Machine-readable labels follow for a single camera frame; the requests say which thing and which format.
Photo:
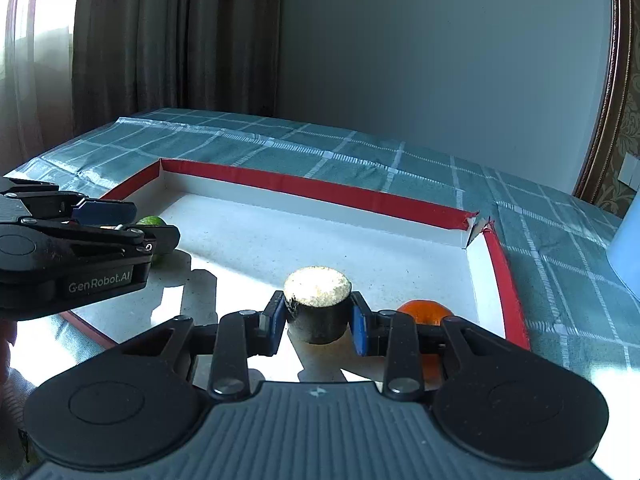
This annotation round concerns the red cardboard box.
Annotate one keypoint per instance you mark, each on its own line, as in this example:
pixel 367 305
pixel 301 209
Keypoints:
pixel 300 230

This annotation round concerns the white wall switch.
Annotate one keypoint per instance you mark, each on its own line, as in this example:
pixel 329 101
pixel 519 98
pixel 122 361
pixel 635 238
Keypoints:
pixel 630 169

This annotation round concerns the brown patterned curtain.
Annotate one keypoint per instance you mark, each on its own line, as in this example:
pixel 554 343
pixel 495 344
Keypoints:
pixel 175 35

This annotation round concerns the white sheer curtain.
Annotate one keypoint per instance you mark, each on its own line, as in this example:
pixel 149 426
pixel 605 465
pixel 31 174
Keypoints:
pixel 30 85

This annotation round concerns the dark sugarcane segment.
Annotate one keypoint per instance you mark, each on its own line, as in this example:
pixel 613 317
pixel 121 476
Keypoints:
pixel 317 320

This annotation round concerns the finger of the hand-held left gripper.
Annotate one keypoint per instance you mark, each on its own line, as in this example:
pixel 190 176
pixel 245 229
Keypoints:
pixel 107 211
pixel 161 240

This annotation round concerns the blue kettle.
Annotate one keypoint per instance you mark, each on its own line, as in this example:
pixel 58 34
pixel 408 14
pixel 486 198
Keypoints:
pixel 627 260

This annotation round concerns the round green fruit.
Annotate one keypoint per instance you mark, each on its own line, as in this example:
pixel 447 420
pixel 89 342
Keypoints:
pixel 150 221

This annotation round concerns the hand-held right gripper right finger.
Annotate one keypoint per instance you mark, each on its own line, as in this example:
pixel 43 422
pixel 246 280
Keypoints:
pixel 358 325

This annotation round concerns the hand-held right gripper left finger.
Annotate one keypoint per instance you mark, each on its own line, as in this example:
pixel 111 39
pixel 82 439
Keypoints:
pixel 276 321

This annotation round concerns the teal checked tablecloth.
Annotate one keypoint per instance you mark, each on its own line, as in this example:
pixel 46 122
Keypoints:
pixel 350 155

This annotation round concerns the dark wooden frame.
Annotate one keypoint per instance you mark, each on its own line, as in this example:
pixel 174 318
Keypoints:
pixel 607 110

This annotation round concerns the orange mandarin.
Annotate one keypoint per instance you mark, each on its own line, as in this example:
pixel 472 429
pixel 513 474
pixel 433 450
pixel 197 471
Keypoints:
pixel 425 312

